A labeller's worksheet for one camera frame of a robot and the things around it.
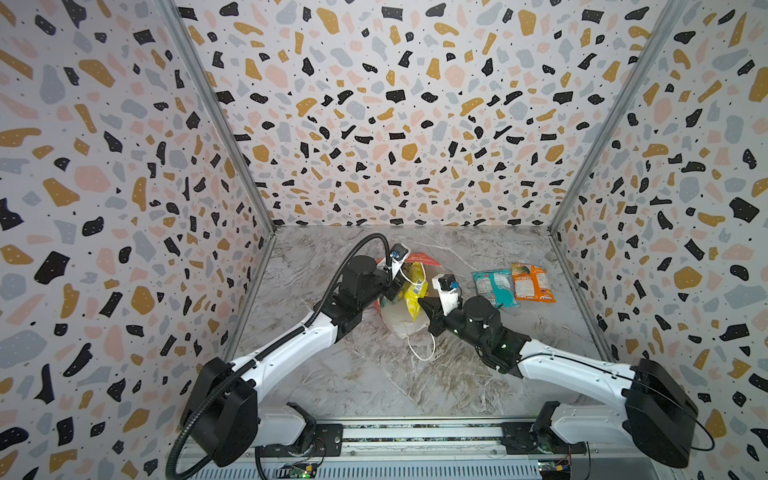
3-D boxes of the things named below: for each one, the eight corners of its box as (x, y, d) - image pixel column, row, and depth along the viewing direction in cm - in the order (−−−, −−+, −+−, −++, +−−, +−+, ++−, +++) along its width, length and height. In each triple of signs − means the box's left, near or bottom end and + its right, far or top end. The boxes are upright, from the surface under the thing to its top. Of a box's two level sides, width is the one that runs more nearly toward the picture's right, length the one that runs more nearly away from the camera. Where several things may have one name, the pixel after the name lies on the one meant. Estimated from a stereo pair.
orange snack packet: (516, 302, 103) (520, 295, 100) (507, 269, 112) (510, 262, 109) (551, 302, 103) (556, 296, 100) (539, 269, 112) (543, 262, 109)
